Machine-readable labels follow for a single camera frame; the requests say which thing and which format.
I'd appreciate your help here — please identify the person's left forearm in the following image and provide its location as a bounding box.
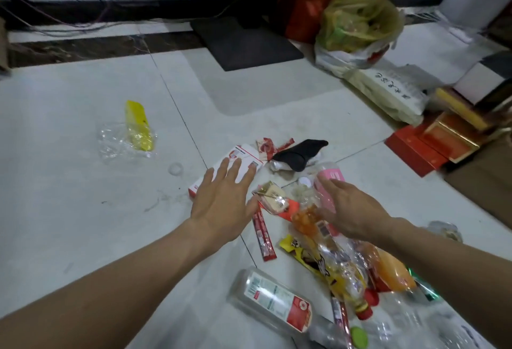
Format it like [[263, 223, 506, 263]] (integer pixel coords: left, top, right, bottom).
[[0, 218, 225, 349]]

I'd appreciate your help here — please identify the torn red white wrapper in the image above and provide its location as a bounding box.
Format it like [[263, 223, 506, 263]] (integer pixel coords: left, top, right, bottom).
[[256, 137, 295, 161]]

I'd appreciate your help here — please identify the white and red carton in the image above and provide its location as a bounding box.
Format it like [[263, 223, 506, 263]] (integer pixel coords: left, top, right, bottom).
[[188, 144, 265, 198]]

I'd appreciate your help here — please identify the brown cardboard box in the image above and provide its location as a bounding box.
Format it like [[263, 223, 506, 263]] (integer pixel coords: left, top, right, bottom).
[[444, 133, 512, 230]]

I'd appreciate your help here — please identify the green bottle cap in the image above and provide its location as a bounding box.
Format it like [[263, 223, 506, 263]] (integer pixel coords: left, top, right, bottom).
[[350, 326, 369, 349]]

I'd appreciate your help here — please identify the yellow snack wrapper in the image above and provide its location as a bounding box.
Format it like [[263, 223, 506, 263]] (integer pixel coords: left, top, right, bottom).
[[279, 235, 366, 301]]

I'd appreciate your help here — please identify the small clear jar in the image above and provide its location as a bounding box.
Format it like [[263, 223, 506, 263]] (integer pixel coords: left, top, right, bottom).
[[426, 220, 464, 244]]

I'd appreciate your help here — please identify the orange drink bottle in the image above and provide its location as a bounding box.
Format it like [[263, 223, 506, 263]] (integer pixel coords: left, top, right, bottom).
[[358, 241, 417, 293]]

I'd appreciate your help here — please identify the crumpled clear plastic bag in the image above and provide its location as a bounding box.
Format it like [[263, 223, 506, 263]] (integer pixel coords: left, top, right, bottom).
[[98, 122, 157, 161]]

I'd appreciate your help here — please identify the white and black box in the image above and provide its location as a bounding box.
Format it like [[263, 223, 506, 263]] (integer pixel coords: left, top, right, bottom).
[[453, 50, 512, 113]]

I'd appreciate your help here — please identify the pink plastic bottle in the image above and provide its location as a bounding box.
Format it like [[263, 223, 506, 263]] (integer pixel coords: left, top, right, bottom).
[[298, 162, 346, 237]]

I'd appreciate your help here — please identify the orange box with gold rim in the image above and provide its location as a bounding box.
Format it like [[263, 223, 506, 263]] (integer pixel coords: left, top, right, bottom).
[[418, 111, 486, 163]]

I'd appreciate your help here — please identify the flat red box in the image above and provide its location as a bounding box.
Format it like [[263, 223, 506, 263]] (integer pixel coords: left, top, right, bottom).
[[384, 123, 449, 178]]

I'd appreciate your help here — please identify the yellow-green plastic rubbish bag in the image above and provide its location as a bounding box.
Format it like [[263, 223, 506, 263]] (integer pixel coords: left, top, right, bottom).
[[314, 0, 405, 78]]

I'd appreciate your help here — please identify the black stand with base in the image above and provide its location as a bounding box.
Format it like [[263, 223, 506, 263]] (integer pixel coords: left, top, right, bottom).
[[190, 0, 305, 72]]

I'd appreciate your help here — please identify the red stick sachet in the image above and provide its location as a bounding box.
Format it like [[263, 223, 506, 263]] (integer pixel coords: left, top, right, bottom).
[[330, 295, 354, 349], [252, 207, 277, 262]]

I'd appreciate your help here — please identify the clear bottle with red cap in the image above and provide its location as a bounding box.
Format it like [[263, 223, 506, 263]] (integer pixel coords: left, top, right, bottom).
[[320, 243, 380, 321]]

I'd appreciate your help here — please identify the yellow plastic wrapper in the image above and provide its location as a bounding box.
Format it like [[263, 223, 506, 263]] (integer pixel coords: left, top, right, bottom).
[[125, 100, 155, 152]]

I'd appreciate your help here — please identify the tangle of thin cables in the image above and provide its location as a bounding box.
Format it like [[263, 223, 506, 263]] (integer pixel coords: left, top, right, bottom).
[[0, 0, 237, 54]]

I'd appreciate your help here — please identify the red plastic bag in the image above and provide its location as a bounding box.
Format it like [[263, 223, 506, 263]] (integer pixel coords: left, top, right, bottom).
[[277, 0, 345, 44]]

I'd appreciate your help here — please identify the white printed bag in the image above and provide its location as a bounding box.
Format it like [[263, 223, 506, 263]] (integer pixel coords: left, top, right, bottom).
[[344, 59, 442, 126]]

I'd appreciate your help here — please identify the clear bottle with red label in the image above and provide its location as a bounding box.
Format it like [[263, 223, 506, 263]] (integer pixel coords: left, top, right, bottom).
[[227, 267, 345, 347]]

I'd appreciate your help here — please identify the large clear plastic bottle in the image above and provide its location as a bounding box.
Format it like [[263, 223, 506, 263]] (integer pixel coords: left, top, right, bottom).
[[366, 291, 497, 349]]

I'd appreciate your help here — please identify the orange plastic packet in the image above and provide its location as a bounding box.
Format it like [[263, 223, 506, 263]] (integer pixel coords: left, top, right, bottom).
[[277, 199, 321, 237]]

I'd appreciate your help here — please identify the green foil wrapper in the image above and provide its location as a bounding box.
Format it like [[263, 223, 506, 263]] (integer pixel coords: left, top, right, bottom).
[[407, 268, 441, 302]]

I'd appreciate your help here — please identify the yellow flat box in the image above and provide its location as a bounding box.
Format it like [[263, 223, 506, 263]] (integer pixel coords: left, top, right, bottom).
[[434, 87, 494, 133]]

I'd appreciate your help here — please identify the person's left hand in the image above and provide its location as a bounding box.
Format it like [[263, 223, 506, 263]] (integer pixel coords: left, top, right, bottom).
[[189, 157, 260, 246]]

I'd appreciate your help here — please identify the person's right hand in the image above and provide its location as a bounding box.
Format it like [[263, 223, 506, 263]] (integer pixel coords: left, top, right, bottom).
[[316, 175, 394, 243]]

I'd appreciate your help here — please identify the black sock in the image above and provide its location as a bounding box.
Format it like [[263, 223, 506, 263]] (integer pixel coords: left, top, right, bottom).
[[272, 139, 329, 173]]

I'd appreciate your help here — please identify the person's right forearm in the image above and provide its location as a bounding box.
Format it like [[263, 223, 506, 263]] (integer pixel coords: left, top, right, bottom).
[[374, 217, 512, 349]]

